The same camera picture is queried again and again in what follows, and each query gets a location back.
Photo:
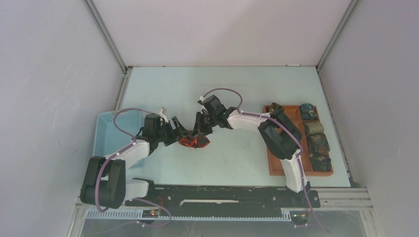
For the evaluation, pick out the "brown floral rolled tie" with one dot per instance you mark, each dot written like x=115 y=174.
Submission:
x=275 y=106

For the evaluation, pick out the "dark green rolled tie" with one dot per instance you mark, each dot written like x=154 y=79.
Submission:
x=318 y=143

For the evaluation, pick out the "dark floral rolled tie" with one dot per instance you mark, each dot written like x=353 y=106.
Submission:
x=320 y=162

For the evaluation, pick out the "gold patterned rolled tie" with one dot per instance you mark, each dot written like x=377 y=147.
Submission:
x=313 y=128

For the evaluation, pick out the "orange navy striped tie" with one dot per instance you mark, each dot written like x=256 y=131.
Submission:
x=194 y=142

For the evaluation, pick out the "light blue plastic basket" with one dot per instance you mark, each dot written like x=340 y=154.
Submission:
x=109 y=141

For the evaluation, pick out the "blue patterned rolled tie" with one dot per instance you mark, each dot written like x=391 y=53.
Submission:
x=308 y=112

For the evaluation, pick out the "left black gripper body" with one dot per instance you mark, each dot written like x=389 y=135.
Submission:
x=164 y=133

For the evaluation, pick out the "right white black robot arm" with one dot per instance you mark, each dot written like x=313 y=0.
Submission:
x=281 y=136

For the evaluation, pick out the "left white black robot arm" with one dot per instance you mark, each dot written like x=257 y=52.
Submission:
x=105 y=184

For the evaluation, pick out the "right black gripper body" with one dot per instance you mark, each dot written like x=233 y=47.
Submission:
x=213 y=117

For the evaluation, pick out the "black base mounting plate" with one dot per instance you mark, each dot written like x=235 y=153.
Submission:
x=229 y=202

